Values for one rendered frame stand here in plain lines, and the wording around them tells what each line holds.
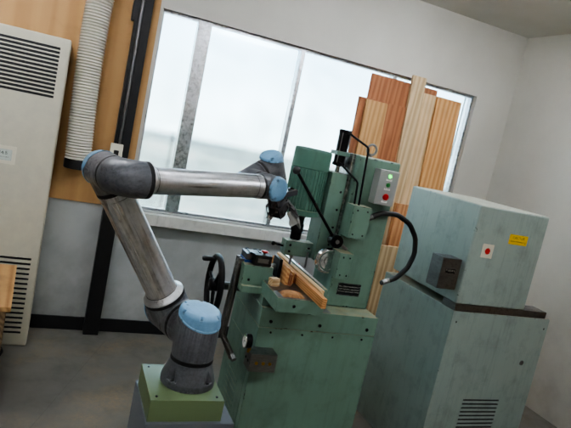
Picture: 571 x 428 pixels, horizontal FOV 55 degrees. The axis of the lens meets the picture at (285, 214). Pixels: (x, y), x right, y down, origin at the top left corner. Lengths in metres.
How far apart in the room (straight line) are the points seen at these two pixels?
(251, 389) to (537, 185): 2.86
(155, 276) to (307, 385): 1.01
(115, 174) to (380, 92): 2.81
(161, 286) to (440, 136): 2.93
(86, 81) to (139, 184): 1.87
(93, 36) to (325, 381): 2.30
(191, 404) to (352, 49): 2.90
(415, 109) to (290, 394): 2.46
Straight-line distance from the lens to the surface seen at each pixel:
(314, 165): 2.48
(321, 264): 2.54
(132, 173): 1.69
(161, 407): 1.94
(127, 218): 1.85
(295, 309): 2.29
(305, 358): 2.59
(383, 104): 4.14
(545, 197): 4.53
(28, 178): 3.43
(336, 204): 2.57
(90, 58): 3.50
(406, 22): 4.39
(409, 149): 4.28
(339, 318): 2.57
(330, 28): 4.09
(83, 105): 3.50
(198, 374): 1.98
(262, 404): 2.62
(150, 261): 1.94
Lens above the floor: 1.54
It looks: 8 degrees down
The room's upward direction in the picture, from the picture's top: 12 degrees clockwise
